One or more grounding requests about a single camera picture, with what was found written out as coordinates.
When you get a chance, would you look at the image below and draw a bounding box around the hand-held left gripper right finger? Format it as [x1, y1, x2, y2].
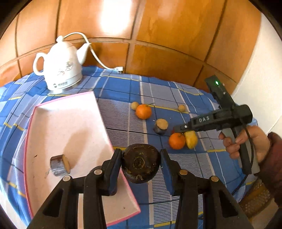
[160, 148, 254, 229]

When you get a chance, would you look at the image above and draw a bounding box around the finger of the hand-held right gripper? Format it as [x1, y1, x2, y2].
[173, 122, 192, 134]

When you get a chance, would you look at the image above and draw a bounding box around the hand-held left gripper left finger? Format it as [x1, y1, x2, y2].
[26, 148, 122, 229]

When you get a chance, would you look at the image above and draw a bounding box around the yellow fruit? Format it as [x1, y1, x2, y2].
[184, 130, 198, 149]

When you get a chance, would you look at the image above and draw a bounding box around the dark round water chestnut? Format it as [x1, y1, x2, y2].
[122, 144, 160, 184]

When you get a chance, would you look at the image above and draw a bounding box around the dark cut sugarcane piece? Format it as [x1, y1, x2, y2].
[154, 118, 169, 135]
[50, 154, 71, 177]

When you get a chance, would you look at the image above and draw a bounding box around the pink-rimmed white tray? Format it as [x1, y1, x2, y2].
[24, 91, 141, 227]

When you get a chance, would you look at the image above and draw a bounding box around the person's right forearm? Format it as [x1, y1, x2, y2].
[257, 132, 282, 208]

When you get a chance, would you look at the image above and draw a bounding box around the person's right hand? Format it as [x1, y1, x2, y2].
[219, 125, 271, 164]

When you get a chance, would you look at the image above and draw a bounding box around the orange with stem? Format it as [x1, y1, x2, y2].
[136, 104, 152, 120]

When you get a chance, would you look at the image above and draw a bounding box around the blue plaid tablecloth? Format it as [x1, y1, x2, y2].
[0, 65, 259, 229]

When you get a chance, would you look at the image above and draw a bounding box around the wicker chair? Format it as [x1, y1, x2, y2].
[239, 178, 276, 219]

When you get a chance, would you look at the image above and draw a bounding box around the silver kettle base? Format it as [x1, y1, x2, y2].
[47, 78, 83, 94]

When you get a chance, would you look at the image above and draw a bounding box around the white ceramic electric kettle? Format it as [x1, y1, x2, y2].
[33, 35, 90, 91]

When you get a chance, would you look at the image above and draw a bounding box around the white power cable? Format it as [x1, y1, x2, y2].
[63, 32, 117, 70]

